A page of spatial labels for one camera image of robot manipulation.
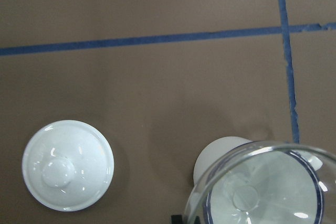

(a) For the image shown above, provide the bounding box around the white enamel cup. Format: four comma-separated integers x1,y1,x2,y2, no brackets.
193,136,326,224

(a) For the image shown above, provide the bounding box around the clear glass funnel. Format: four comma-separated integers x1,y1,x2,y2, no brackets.
183,141,336,224

